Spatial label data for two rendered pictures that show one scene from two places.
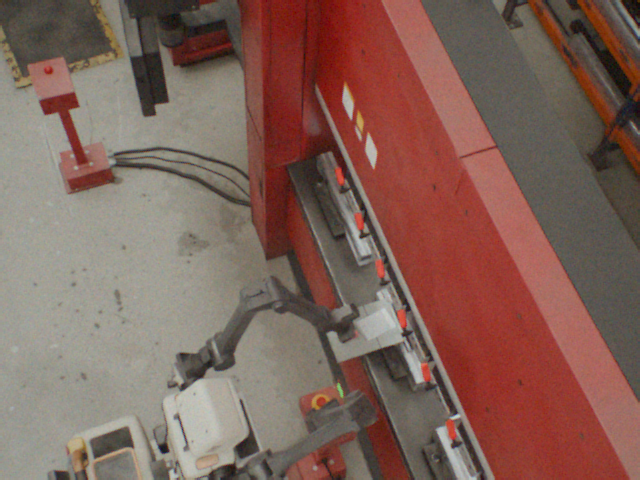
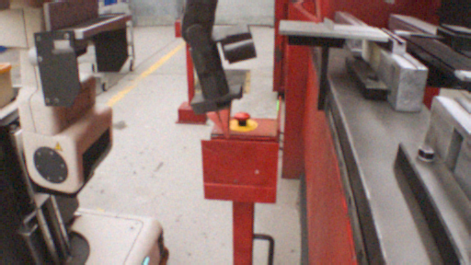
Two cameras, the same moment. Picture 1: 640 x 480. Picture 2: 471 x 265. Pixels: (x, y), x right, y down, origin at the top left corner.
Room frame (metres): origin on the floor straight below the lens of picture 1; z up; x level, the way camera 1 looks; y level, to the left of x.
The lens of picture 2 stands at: (0.35, -0.48, 1.13)
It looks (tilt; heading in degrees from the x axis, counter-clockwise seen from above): 25 degrees down; 33
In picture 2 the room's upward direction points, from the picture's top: straight up
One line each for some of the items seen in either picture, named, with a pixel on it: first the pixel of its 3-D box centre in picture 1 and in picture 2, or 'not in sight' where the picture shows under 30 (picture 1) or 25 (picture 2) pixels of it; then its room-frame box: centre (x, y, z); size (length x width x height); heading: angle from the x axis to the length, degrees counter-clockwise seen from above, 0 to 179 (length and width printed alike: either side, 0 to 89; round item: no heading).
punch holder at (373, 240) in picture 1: (382, 236); not in sight; (1.51, -0.23, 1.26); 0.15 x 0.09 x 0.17; 25
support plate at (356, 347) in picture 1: (361, 330); (330, 29); (1.24, -0.20, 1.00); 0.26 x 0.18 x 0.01; 115
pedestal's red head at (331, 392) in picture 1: (327, 416); (244, 145); (0.98, -0.10, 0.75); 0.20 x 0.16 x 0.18; 26
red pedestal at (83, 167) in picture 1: (69, 127); (189, 69); (2.39, 1.25, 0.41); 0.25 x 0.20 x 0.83; 115
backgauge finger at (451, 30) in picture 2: not in sight; (437, 34); (1.37, -0.47, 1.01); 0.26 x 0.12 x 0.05; 115
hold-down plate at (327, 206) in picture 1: (327, 205); not in sight; (1.83, -0.02, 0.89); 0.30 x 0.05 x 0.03; 25
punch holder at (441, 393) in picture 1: (451, 388); not in sight; (0.97, -0.49, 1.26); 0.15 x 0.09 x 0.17; 25
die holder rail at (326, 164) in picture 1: (344, 207); (350, 28); (1.80, -0.10, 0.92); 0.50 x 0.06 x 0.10; 25
